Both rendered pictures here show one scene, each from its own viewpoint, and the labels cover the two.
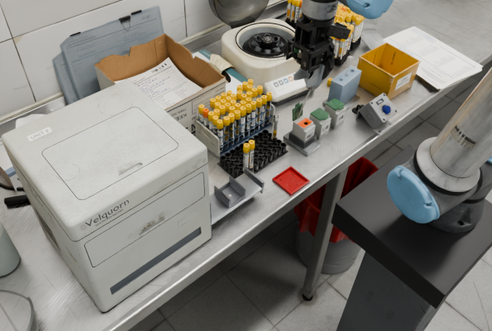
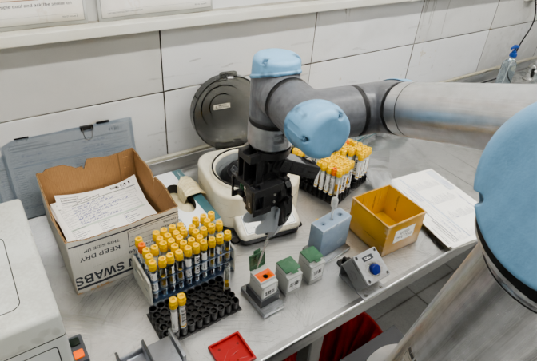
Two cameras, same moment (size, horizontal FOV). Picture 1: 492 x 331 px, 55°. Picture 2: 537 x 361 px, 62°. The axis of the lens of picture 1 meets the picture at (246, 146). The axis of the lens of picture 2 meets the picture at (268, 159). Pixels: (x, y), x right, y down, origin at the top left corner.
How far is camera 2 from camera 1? 0.38 m
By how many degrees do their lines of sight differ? 13
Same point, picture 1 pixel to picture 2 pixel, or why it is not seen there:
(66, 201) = not seen: outside the picture
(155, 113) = (19, 251)
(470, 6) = not seen: hidden behind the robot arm
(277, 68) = not seen: hidden behind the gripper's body
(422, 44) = (437, 190)
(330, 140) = (300, 299)
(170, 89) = (121, 212)
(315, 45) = (264, 182)
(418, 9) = (439, 151)
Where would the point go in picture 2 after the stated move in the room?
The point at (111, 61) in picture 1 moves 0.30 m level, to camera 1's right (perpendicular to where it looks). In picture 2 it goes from (59, 172) to (177, 191)
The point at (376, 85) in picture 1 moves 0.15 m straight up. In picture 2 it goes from (371, 234) to (383, 186)
